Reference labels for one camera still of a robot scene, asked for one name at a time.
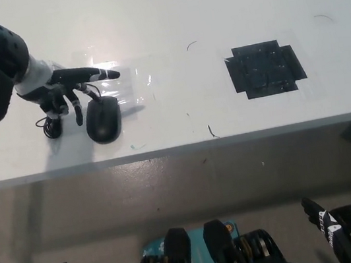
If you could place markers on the black tape patch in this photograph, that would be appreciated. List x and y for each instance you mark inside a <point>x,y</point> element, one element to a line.
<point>264,70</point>

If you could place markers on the clear plastic film sheet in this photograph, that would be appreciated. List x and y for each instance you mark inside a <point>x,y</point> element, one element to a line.
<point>134,83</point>

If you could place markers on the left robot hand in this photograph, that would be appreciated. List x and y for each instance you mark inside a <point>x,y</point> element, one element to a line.
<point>44,83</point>

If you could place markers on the black computer mouse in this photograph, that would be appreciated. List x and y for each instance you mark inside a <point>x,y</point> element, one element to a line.
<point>103,121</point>

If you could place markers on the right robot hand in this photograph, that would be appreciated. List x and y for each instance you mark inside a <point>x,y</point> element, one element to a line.
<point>338,239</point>

